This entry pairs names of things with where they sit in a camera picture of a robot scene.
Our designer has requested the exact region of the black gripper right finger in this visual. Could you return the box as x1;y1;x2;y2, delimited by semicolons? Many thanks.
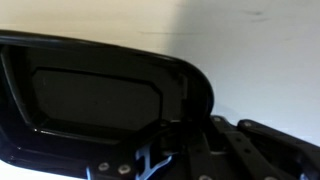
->
199;114;320;180

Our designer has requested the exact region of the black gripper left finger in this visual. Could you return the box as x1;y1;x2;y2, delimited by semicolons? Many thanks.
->
85;122;196;180

